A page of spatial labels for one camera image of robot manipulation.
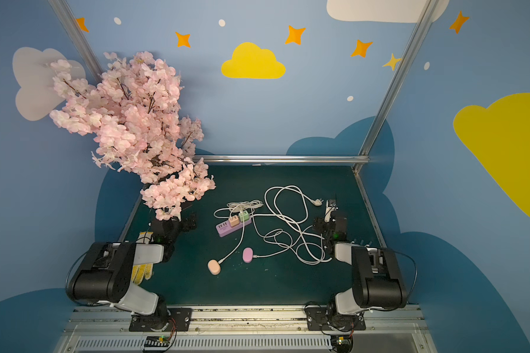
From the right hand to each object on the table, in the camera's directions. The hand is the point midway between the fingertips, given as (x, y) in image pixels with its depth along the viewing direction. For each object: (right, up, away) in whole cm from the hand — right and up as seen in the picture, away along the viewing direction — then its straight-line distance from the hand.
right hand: (330, 213), depth 95 cm
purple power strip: (-47, -6, -1) cm, 47 cm away
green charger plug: (-37, -1, -2) cm, 37 cm away
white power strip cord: (-29, +6, +12) cm, 32 cm away
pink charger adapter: (-42, -3, -3) cm, 42 cm away
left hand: (-64, +2, -1) cm, 64 cm away
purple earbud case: (-36, -16, -7) cm, 40 cm away
